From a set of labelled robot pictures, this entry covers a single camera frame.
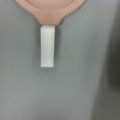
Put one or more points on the pink pan with white handle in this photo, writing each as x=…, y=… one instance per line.
x=49, y=14

